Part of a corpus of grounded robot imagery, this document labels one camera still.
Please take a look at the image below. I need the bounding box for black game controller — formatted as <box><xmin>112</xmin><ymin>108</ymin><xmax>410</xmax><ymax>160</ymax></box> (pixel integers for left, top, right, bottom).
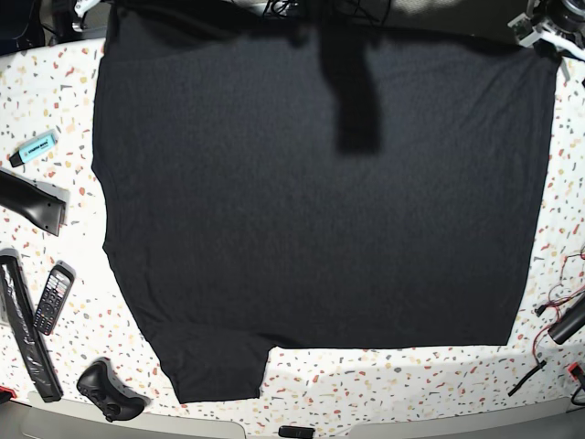
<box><xmin>77</xmin><ymin>360</ymin><xmax>145</xmax><ymax>423</ymax></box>

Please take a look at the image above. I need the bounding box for black cylinder with wires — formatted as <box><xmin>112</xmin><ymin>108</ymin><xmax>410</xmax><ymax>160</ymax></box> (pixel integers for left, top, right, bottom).
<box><xmin>548</xmin><ymin>297</ymin><xmax>585</xmax><ymax>345</ymax></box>

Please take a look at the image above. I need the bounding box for red clamp at edge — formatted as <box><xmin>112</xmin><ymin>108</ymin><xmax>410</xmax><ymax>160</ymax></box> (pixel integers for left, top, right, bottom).
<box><xmin>0</xmin><ymin>387</ymin><xmax>16</xmax><ymax>404</ymax></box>

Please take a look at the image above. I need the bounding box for black T-shirt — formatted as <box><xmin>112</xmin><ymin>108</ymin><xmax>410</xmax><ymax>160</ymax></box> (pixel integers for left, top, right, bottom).
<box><xmin>92</xmin><ymin>1</ymin><xmax>558</xmax><ymax>403</ymax></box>

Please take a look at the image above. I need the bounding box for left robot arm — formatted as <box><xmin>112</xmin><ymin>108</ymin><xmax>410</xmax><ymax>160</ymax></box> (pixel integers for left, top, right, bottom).
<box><xmin>526</xmin><ymin>0</ymin><xmax>584</xmax><ymax>60</ymax></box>

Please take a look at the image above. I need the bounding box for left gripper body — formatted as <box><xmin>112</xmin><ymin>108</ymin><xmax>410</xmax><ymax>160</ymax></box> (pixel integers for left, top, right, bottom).
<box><xmin>531</xmin><ymin>23</ymin><xmax>584</xmax><ymax>59</ymax></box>

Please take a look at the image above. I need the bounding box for light blue highlighter pen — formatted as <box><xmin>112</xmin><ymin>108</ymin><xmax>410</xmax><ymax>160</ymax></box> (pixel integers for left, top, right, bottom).
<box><xmin>9</xmin><ymin>130</ymin><xmax>58</xmax><ymax>167</ymax></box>

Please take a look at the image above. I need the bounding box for black curved plastic handle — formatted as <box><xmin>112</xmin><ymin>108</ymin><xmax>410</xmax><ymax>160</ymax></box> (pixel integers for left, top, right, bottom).
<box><xmin>1</xmin><ymin>171</ymin><xmax>66</xmax><ymax>236</ymax></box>

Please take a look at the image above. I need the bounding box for terrazzo patterned table cloth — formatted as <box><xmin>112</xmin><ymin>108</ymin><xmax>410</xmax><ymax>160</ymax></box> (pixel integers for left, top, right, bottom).
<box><xmin>1</xmin><ymin>39</ymin><xmax>584</xmax><ymax>438</ymax></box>

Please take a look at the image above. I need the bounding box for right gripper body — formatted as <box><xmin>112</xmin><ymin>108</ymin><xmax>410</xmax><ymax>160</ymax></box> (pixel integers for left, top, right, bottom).
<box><xmin>70</xmin><ymin>0</ymin><xmax>103</xmax><ymax>32</ymax></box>

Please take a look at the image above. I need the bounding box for black cable tie strap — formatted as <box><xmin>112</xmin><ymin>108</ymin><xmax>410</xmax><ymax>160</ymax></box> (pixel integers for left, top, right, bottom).
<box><xmin>507</xmin><ymin>359</ymin><xmax>548</xmax><ymax>398</ymax></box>

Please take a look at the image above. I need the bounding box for small red connector block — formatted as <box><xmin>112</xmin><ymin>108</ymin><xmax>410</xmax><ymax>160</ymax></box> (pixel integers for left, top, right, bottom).
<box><xmin>568</xmin><ymin>362</ymin><xmax>585</xmax><ymax>385</ymax></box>

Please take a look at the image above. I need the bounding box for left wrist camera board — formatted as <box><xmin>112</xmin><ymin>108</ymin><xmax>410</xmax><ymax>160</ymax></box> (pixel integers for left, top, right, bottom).
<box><xmin>507</xmin><ymin>13</ymin><xmax>541</xmax><ymax>48</ymax></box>

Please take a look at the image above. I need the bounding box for long black bar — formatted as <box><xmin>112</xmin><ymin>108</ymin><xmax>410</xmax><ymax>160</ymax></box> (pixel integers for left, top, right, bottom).
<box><xmin>1</xmin><ymin>255</ymin><xmax>63</xmax><ymax>403</ymax></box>

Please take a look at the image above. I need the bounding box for black remote control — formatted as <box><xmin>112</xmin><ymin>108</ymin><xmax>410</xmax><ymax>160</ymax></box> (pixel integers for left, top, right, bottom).
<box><xmin>33</xmin><ymin>264</ymin><xmax>75</xmax><ymax>336</ymax></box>

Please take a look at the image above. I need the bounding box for small black usb stick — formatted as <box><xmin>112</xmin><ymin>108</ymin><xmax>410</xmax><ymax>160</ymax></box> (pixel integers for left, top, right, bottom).
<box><xmin>278</xmin><ymin>425</ymin><xmax>315</xmax><ymax>439</ymax></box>

